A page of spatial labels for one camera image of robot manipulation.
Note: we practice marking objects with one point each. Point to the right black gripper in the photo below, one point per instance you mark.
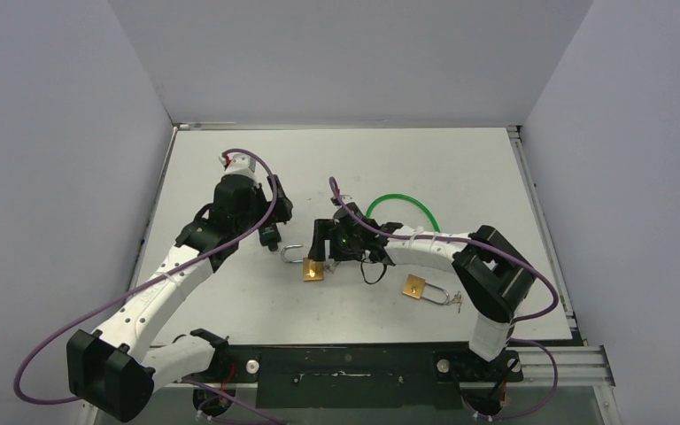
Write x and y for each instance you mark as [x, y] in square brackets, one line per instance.
[328, 239]

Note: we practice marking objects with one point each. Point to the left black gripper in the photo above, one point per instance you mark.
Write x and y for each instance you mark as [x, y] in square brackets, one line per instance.
[281, 210]

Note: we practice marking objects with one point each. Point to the black padlock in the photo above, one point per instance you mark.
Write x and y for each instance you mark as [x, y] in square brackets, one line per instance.
[269, 236]

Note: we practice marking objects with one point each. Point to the short brass padlock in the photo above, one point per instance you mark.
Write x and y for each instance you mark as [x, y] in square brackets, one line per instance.
[312, 271]

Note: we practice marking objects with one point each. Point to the green cable lock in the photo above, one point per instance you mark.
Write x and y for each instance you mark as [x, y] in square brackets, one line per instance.
[406, 199]

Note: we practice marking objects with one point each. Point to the long-shackle brass padlock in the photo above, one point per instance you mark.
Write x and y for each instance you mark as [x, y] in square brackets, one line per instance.
[416, 287]

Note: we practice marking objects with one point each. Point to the keys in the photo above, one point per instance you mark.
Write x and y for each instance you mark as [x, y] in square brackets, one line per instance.
[456, 300]

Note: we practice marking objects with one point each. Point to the silver key pair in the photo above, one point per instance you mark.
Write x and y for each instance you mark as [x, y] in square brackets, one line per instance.
[330, 268]

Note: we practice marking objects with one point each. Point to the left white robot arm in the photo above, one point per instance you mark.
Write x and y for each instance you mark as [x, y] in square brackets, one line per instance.
[114, 367]

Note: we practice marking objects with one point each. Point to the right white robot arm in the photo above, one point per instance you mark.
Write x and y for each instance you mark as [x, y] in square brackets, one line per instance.
[491, 271]

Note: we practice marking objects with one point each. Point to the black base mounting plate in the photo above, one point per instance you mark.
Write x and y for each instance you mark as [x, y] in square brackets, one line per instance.
[362, 375]

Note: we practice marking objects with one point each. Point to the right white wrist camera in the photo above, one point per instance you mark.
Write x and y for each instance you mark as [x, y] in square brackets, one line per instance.
[344, 204]

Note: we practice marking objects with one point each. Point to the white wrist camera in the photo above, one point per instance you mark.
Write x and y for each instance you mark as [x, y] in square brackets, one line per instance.
[240, 164]
[344, 204]

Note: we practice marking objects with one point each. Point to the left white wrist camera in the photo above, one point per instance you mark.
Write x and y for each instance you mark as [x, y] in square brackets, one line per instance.
[240, 164]

